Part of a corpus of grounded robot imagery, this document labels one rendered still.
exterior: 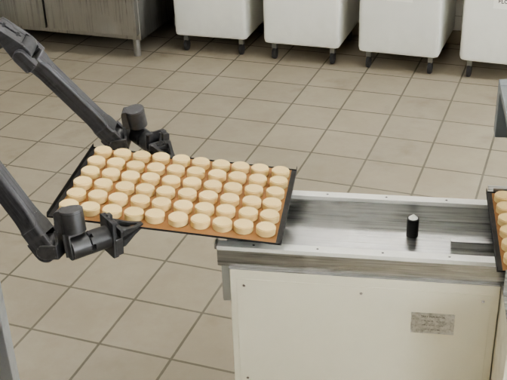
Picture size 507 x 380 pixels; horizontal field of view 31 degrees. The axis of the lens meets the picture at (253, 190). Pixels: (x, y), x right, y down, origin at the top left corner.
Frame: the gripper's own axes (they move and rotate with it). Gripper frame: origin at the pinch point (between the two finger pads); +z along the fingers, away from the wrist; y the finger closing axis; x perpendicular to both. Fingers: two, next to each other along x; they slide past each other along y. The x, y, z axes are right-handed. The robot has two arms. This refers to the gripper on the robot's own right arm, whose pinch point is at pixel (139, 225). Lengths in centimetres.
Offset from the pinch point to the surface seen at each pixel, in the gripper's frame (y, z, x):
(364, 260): -7, 43, -38
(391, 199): -5, 68, -22
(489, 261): -3, 64, -59
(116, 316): -101, 38, 88
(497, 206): -1, 84, -45
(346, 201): -7, 59, -13
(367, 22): -66, 294, 219
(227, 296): -25.6, 20.9, -9.4
